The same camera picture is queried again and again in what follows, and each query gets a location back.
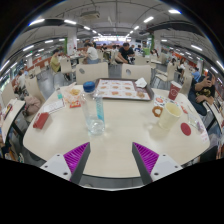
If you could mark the pink backpack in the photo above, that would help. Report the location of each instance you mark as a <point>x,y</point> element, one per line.
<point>32,105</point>

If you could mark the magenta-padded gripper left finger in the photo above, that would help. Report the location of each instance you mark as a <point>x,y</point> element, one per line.
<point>56,165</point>

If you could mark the flat round red coaster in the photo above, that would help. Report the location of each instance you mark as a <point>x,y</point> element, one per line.
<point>185,129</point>

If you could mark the dark tray with paper liner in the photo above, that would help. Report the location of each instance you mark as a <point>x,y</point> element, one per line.
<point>120,90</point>

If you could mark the cream cafeteria table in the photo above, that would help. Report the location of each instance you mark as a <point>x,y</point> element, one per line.
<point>13,115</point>
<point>215,115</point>

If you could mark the group of cream chairs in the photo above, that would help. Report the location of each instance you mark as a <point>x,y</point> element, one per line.
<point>165,76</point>

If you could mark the red wallet case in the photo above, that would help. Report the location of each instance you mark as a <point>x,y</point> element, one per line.
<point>40,120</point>

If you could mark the white printed card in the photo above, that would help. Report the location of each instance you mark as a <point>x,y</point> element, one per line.
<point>54,106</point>

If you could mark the person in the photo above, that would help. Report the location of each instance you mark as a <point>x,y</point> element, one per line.
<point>146,51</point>
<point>197,75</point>
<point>91,54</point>
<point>201,93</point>
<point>22,80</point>
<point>125,53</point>
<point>55,63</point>

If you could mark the group of ceiling lights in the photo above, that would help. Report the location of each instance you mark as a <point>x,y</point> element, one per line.
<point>148,19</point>

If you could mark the white paper napkin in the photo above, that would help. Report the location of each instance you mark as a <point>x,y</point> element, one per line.
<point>140,83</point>

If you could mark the small red sauce packet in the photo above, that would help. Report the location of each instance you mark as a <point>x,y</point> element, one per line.
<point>184,109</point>
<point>75,104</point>

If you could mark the ceiling air conditioner unit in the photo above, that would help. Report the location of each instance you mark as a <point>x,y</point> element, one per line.
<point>90,15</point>

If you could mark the colourful printed leaflet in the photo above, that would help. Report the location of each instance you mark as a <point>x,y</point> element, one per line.
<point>159,99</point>

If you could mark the clear plastic pouch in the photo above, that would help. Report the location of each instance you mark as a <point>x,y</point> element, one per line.
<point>195,122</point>

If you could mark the white notice with red text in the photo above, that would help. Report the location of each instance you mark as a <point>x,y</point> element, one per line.
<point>204,136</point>

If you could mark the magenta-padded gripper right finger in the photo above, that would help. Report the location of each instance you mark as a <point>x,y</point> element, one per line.
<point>165,166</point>

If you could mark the small teal bottle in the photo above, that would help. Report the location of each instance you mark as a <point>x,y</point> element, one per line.
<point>59,94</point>

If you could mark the clear blue-capped water bottle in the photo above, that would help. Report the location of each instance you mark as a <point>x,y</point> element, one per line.
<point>93,116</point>

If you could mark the red paper cup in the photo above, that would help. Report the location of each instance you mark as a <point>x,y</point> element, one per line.
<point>174,91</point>

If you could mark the cream chair with round hole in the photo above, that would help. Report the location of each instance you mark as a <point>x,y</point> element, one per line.
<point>140,72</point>
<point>95,73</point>

